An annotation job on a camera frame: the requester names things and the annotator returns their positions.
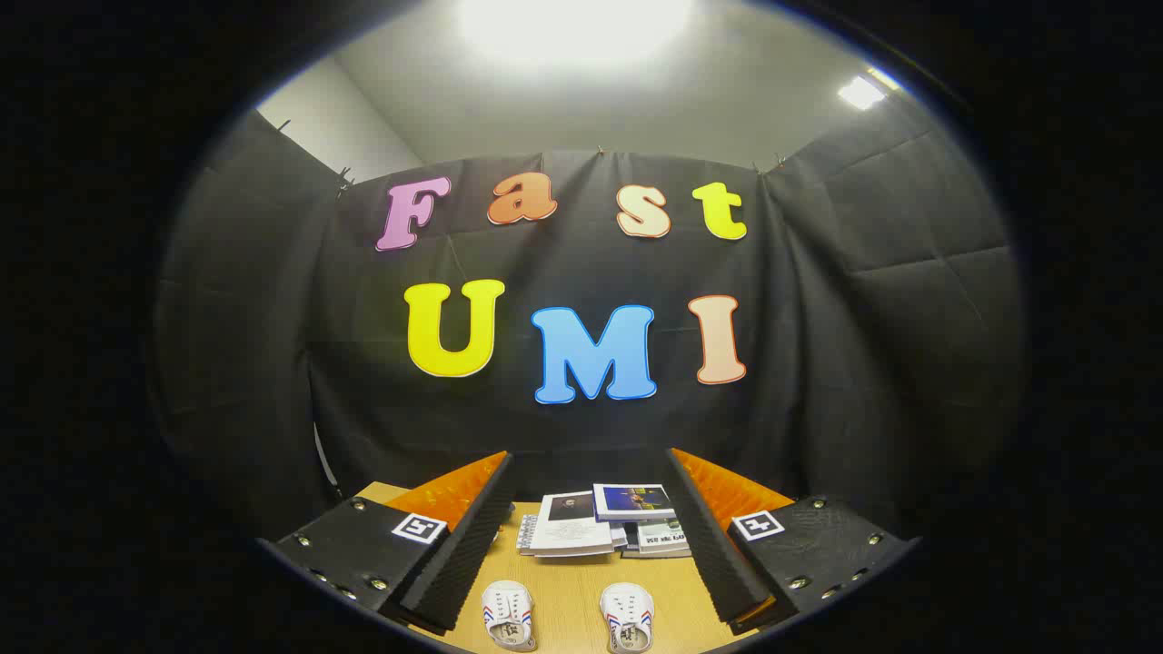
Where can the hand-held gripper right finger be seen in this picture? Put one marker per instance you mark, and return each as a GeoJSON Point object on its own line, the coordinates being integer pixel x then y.
{"type": "Point", "coordinates": [718, 554]}

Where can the blue cover book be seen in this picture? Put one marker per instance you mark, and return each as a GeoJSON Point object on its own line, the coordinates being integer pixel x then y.
{"type": "Point", "coordinates": [633, 500]}

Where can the large ceiling light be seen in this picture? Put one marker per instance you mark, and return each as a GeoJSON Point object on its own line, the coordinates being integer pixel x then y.
{"type": "Point", "coordinates": [572, 27]}

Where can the white canvas shoe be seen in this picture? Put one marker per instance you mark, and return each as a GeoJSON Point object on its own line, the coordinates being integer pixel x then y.
{"type": "Point", "coordinates": [627, 616]}
{"type": "Point", "coordinates": [509, 613]}

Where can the thick white cover book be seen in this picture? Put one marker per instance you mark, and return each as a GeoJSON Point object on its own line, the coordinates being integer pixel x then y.
{"type": "Point", "coordinates": [572, 527]}

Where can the small ceiling light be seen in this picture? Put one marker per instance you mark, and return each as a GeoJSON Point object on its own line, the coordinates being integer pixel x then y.
{"type": "Point", "coordinates": [861, 91]}

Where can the pale printed cover book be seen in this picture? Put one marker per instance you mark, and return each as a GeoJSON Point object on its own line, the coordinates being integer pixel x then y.
{"type": "Point", "coordinates": [663, 536]}

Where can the spiral bound notebook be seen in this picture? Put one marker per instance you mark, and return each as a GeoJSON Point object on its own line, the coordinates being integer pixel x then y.
{"type": "Point", "coordinates": [527, 534]}

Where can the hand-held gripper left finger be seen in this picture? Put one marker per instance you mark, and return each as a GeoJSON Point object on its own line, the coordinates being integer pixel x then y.
{"type": "Point", "coordinates": [463, 554]}

